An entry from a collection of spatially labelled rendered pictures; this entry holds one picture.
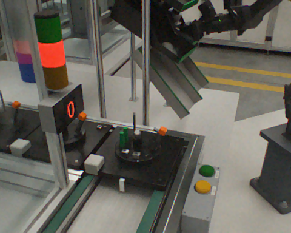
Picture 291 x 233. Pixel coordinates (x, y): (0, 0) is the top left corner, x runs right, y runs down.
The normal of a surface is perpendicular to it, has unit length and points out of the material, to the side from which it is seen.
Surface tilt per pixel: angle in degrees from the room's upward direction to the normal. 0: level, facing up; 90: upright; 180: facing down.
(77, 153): 0
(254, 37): 90
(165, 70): 45
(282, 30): 90
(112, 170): 0
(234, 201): 0
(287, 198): 90
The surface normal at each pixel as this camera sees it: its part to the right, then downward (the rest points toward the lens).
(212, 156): 0.00, -0.86
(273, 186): -0.91, 0.21
